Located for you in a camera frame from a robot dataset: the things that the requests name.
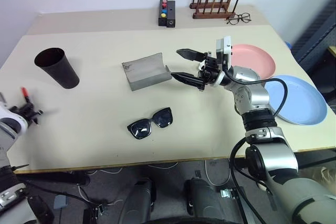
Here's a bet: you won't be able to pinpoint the black box with coloured buttons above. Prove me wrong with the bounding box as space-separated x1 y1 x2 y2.
158 0 169 27

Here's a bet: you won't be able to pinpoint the black tapered cup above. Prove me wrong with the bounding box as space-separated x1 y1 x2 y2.
34 47 80 90

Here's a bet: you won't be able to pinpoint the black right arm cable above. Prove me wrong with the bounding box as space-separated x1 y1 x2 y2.
222 68 288 224

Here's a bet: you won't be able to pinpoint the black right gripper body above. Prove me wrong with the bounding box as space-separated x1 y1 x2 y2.
196 50 224 91

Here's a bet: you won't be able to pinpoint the white floor cable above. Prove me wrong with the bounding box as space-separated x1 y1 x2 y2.
204 159 232 188

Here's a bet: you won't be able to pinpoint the blue plate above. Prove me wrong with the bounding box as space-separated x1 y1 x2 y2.
263 74 329 126

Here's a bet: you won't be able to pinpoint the dark perforated panel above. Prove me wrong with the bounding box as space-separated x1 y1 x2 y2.
290 0 336 95

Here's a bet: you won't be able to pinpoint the black framed clear eyeglasses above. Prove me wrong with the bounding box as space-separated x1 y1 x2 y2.
226 12 252 26

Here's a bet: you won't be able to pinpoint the pink plate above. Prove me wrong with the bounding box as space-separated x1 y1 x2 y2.
230 44 277 80

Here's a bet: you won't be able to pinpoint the plain black box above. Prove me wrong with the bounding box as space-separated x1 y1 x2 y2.
166 1 176 29

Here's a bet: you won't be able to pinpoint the brown wooden plate rack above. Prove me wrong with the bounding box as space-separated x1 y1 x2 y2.
189 0 241 20

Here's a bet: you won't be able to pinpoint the black sunglasses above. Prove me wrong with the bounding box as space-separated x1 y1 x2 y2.
127 106 174 141

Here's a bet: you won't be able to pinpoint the black table frame bar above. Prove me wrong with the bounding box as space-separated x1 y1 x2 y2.
15 170 90 187

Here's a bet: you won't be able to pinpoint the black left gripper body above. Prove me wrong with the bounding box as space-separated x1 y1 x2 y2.
12 101 43 125

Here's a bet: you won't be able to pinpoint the dark rounded robot leg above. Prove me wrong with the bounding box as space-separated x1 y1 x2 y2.
119 178 158 224
183 178 232 224

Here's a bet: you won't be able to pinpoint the grey glasses case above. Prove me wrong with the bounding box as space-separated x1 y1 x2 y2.
121 52 173 92

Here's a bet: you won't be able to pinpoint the grey power adapter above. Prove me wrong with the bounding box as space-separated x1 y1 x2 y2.
53 194 69 210

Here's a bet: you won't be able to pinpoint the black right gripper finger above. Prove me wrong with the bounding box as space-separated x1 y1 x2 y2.
176 48 206 62
170 72 206 90

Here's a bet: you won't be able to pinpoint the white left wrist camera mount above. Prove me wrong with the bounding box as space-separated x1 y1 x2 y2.
0 100 28 131

